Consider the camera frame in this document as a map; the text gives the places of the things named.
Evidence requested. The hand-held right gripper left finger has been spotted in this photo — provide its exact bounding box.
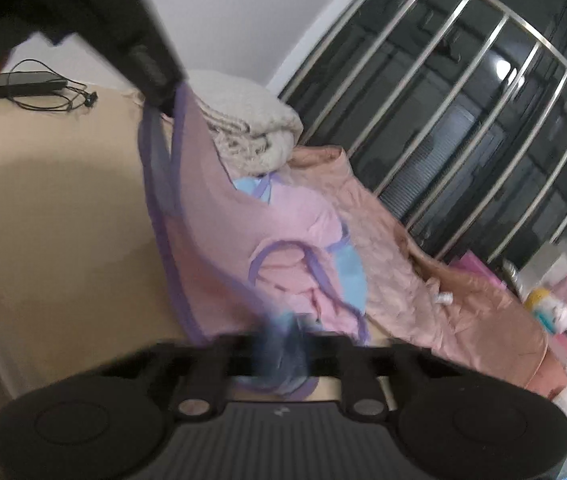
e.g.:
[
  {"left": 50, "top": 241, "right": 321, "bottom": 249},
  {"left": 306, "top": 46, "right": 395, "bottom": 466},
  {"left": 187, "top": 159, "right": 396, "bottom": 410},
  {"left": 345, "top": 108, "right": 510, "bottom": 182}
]
[{"left": 94, "top": 334, "right": 275, "bottom": 420}]

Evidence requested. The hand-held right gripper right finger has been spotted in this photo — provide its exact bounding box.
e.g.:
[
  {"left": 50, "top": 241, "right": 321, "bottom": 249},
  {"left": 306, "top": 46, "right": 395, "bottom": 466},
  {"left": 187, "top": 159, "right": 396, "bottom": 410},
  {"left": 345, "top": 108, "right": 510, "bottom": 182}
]
[{"left": 299, "top": 334, "right": 467, "bottom": 418}]

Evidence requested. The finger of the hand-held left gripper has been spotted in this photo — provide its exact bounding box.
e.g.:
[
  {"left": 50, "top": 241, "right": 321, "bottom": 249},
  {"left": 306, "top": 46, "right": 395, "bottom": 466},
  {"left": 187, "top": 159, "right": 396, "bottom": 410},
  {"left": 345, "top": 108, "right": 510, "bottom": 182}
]
[{"left": 108, "top": 20, "right": 187, "bottom": 116}]

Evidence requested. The pink garment with purple trim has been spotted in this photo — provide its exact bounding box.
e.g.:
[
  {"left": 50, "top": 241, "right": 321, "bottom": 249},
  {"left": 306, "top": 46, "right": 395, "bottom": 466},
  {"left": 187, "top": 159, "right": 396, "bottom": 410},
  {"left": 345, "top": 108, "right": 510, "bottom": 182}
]
[{"left": 137, "top": 81, "right": 370, "bottom": 401}]

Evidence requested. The white knit blanket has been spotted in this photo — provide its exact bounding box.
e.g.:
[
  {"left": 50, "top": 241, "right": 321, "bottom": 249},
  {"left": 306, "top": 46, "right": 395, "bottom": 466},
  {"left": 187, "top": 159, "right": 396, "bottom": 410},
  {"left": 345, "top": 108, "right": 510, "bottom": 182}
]
[{"left": 183, "top": 70, "right": 304, "bottom": 171}]

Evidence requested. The pink quilted blanket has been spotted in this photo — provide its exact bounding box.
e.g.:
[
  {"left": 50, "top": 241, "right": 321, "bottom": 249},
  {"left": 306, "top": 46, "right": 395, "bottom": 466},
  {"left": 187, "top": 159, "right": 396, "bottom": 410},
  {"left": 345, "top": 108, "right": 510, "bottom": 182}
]
[{"left": 288, "top": 145, "right": 567, "bottom": 396}]

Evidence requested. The pink box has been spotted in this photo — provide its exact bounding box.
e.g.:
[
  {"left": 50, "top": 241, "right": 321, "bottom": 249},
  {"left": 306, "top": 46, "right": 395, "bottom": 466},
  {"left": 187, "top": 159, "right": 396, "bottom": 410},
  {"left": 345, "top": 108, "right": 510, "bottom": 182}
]
[{"left": 451, "top": 252, "right": 508, "bottom": 292}]

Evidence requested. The yellow and white plush toy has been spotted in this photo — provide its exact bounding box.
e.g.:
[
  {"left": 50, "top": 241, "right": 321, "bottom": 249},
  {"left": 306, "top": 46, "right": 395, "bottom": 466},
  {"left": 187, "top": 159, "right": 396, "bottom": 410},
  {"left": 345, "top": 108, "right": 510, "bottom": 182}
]
[{"left": 523, "top": 287, "right": 567, "bottom": 335}]

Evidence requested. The white box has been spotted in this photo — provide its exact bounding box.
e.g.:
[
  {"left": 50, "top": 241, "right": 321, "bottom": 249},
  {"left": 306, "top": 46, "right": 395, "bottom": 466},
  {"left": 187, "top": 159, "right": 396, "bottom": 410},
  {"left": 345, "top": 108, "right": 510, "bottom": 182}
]
[{"left": 503, "top": 246, "right": 567, "bottom": 292}]

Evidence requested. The metal window grille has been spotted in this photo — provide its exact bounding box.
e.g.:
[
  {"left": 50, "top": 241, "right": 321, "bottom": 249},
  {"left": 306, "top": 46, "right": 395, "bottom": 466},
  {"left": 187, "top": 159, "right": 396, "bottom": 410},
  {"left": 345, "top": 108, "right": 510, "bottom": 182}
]
[{"left": 276, "top": 0, "right": 567, "bottom": 281}]

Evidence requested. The black earphone cable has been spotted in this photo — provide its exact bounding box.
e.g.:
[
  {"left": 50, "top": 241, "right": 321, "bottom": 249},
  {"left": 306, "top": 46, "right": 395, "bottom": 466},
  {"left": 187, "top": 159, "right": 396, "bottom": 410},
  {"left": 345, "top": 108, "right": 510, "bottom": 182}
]
[{"left": 6, "top": 59, "right": 99, "bottom": 112}]

